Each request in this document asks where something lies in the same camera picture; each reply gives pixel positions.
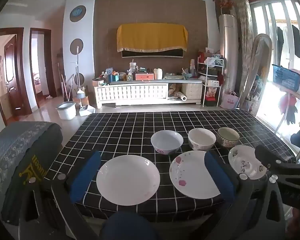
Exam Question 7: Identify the small dark patterned bowl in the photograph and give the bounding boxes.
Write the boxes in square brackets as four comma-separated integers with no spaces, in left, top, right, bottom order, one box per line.
[217,127,240,148]

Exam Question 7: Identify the pink floral white plate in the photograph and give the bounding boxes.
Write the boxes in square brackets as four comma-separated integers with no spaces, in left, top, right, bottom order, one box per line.
[169,150,222,199]

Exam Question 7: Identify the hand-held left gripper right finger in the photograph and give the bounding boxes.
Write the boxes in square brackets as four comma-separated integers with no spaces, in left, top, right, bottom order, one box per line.
[204,151,287,240]

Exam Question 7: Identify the folded ironing board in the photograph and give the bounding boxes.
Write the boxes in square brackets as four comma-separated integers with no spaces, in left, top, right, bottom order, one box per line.
[239,33,273,112]

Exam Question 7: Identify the patterned beige curtain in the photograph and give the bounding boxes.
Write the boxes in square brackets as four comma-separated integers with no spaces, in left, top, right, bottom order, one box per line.
[230,0,255,98]

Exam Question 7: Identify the white dustpan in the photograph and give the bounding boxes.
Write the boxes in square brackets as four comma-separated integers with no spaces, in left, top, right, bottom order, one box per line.
[79,105,96,117]

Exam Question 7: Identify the white standing air conditioner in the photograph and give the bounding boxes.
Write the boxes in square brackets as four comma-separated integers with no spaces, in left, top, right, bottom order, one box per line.
[218,14,240,98]

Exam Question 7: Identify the white mop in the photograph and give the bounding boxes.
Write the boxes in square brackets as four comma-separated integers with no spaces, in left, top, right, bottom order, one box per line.
[76,46,86,101]

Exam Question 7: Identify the blue plastic basket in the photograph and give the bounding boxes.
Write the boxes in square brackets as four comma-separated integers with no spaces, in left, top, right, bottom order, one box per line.
[272,64,300,92]

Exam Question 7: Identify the white bowl with purple print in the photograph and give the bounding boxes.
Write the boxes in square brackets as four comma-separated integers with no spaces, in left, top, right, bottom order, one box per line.
[151,130,184,155]

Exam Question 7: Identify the white metal storage rack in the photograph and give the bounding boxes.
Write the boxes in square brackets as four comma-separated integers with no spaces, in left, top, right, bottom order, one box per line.
[197,56,225,107]

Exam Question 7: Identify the red artificial flowers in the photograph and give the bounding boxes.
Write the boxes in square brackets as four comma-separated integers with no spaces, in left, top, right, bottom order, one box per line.
[216,0,237,15]

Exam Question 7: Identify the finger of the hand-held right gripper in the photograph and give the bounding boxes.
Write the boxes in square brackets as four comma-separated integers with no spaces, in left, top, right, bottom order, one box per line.
[254,144,291,167]

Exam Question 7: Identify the white bowl with floral print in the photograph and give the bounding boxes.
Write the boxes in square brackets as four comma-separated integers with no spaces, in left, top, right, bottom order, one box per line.
[188,128,217,151]

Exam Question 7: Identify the bear print white plate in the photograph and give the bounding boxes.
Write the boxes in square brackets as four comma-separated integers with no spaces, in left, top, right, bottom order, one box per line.
[228,145,268,180]

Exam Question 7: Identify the white television cabinet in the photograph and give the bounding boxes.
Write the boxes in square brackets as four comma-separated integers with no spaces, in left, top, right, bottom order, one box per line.
[93,79,203,109]

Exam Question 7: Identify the blue grey patterned sofa cover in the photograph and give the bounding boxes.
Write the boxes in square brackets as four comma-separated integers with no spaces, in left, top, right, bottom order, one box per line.
[0,121,63,208]

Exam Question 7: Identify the plain white plate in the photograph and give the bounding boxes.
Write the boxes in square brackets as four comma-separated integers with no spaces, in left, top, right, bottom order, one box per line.
[96,155,161,206]

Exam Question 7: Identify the orange drawer box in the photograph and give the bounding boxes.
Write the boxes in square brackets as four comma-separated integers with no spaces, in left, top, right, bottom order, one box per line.
[135,73,154,81]

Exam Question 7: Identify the black checked tablecloth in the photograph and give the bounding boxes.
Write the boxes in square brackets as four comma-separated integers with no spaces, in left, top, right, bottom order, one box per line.
[51,110,297,222]

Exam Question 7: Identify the pink bag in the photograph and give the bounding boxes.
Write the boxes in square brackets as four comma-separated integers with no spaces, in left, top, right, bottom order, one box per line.
[220,91,240,110]

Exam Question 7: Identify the white mop bucket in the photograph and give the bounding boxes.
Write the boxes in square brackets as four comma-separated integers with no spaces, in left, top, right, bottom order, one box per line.
[56,101,77,120]

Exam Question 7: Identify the brown wooden doorway frame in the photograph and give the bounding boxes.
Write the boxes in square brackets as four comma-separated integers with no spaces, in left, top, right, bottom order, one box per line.
[29,28,57,102]

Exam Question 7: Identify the black television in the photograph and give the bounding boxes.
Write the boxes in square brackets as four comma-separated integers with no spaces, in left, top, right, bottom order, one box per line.
[121,47,184,59]

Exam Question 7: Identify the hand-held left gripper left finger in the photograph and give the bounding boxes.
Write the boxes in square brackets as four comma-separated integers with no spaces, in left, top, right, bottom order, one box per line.
[19,151,108,240]

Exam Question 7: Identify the hanging dark garment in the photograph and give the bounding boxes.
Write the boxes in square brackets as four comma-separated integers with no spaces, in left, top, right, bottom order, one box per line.
[276,26,285,66]
[291,24,300,58]

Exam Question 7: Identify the yellow television cover cloth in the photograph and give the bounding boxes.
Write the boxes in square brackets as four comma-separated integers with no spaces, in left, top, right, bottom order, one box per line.
[116,23,189,53]

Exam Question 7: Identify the brown wooden door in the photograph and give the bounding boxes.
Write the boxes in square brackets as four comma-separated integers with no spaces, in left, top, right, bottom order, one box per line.
[0,27,32,117]

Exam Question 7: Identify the person's dark blue pants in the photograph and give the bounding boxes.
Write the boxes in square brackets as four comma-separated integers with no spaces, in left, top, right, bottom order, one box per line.
[100,211,163,240]

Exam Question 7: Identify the white paper roll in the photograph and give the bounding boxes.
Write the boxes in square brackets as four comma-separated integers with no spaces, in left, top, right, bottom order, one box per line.
[173,91,188,102]

